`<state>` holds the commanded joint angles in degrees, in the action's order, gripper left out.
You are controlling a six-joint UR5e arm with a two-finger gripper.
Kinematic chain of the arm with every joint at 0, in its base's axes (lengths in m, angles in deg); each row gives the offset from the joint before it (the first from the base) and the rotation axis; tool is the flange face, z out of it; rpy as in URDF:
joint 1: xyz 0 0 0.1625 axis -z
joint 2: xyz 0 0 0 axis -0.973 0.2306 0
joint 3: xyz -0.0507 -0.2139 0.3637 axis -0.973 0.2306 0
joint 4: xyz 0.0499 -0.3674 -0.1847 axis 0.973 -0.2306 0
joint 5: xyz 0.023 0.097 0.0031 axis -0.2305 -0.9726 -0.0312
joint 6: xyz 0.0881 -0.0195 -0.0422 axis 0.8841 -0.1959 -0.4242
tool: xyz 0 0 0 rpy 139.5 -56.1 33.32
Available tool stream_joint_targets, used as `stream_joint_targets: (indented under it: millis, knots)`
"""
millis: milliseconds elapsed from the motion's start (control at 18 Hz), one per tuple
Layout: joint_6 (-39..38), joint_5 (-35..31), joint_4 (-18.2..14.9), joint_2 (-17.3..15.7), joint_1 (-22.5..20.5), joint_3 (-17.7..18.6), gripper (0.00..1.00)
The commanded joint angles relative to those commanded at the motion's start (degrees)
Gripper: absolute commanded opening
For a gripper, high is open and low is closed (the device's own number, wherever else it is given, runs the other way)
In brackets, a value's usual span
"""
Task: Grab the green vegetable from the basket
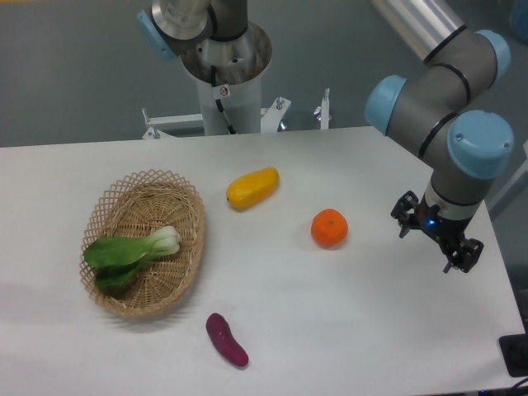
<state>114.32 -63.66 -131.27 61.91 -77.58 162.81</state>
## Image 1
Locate woven wicker basket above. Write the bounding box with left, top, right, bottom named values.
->
left=80, top=169, right=205, bottom=318

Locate orange tangerine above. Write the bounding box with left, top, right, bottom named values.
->
left=310, top=208, right=348, bottom=248

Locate white mounting bracket left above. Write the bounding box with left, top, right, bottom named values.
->
left=141, top=97, right=292, bottom=139

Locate green bok choy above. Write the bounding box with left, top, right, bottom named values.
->
left=83, top=226, right=181, bottom=290

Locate purple sweet potato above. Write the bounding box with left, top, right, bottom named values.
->
left=205, top=313, right=249, bottom=369

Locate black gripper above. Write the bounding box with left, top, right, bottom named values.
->
left=390, top=191, right=483, bottom=274

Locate black box at table edge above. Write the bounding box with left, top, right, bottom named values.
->
left=498, top=333, right=527, bottom=378

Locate white table clamp bracket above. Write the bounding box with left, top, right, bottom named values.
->
left=313, top=87, right=332, bottom=130

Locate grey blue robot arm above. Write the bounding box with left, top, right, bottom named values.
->
left=365, top=1, right=514, bottom=272

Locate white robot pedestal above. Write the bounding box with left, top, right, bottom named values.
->
left=136, top=0, right=274, bottom=136

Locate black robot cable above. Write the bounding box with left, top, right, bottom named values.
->
left=210, top=64, right=238, bottom=135

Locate yellow mango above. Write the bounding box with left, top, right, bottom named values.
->
left=226, top=167, right=280, bottom=210

